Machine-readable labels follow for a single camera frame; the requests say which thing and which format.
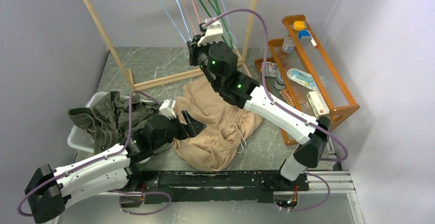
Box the orange wooden shelf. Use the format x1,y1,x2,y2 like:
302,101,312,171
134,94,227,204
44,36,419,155
267,14,360,131

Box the round tin can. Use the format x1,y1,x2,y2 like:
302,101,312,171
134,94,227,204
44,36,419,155
274,74,286,91

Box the pink wire hanger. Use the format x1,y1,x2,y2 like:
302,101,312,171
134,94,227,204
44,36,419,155
180,0,201,35

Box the colourful snack packet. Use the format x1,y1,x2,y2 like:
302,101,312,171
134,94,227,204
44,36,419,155
264,61,280,77

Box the wooden clothes rack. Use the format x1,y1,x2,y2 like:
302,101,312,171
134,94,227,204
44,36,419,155
82,0,258,91

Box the olive green shorts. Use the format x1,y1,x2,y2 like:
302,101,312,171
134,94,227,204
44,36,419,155
68,91,160,154

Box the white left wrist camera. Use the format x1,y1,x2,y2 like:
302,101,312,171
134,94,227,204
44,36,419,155
159,97,176,119

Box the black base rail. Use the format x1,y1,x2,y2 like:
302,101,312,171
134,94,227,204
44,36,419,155
137,170,309,204

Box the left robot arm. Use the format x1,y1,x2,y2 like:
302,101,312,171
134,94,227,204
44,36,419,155
25,110,207,223

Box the yellow sponge block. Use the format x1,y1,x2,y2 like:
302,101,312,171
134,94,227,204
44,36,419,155
292,21,307,31

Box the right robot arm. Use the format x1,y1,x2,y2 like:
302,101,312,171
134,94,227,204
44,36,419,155
186,35,331,190

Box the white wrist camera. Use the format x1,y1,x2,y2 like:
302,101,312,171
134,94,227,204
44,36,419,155
159,97,176,119
197,21,223,46

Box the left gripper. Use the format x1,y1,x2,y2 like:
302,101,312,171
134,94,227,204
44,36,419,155
152,109,206,150

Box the beige shorts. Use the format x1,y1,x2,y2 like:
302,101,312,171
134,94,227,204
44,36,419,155
173,76,264,171

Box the crayon pack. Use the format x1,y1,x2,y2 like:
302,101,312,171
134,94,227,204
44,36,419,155
279,89,295,108

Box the clear plastic jar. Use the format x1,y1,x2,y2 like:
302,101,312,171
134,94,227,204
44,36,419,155
282,36,295,54

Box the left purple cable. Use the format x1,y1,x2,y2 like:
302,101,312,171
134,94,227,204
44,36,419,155
17,90,162,217

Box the blue white box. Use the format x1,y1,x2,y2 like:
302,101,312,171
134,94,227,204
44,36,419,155
298,30,318,48

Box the light blue wire hanger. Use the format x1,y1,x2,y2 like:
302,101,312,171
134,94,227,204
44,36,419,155
207,0,238,50

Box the white plastic laundry basket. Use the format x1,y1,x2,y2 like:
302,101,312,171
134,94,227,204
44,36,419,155
67,92,161,154

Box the light blue oval package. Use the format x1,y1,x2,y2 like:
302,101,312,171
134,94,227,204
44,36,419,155
287,68,318,91

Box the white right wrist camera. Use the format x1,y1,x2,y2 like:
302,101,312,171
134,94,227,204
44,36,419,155
197,21,223,46

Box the purple cable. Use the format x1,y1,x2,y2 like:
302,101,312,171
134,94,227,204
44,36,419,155
202,8,349,213
17,90,162,217

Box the white red box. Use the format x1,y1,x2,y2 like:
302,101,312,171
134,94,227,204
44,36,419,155
306,91,330,118

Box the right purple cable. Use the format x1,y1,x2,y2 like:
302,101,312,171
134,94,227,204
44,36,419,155
202,8,349,213

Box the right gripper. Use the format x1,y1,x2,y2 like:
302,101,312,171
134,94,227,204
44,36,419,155
187,35,220,89

